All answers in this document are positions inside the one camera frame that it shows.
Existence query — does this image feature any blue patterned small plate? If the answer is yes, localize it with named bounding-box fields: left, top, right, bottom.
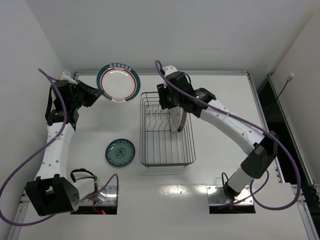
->
left=105, top=138, right=136, bottom=168

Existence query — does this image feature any black hanging usb cable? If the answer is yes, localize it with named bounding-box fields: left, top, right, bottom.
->
left=264, top=72, right=296, bottom=118

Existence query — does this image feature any green red rimmed plate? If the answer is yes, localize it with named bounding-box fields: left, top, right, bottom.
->
left=96, top=63, right=141, bottom=103
left=176, top=110, right=188, bottom=133

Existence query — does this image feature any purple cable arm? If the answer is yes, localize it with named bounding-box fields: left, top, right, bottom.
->
left=154, top=59, right=302, bottom=210
left=0, top=67, right=119, bottom=227

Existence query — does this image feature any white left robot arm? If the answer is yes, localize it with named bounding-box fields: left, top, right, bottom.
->
left=25, top=78, right=103, bottom=217

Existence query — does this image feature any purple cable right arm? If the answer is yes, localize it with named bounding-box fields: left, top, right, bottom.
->
left=154, top=59, right=302, bottom=210

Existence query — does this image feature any metal wire dish rack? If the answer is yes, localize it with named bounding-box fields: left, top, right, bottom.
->
left=140, top=92, right=196, bottom=168

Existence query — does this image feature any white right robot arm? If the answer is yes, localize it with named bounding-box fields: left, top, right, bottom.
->
left=155, top=61, right=277, bottom=204

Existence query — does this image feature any white plate with flower motif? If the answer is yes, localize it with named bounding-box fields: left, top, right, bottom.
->
left=169, top=106, right=183, bottom=133

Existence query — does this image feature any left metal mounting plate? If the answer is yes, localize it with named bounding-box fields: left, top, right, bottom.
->
left=79, top=185, right=118, bottom=207

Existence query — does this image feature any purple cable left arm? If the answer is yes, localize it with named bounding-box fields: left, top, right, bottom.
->
left=0, top=67, right=119, bottom=227

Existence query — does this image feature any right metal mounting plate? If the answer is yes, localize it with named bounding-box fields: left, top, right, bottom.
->
left=206, top=185, right=254, bottom=207

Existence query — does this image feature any black cable left base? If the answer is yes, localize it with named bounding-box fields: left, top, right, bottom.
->
left=69, top=168, right=101, bottom=193

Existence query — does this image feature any metal mounting plate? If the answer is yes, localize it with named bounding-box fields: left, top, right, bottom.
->
left=79, top=185, right=118, bottom=207
left=206, top=185, right=254, bottom=207

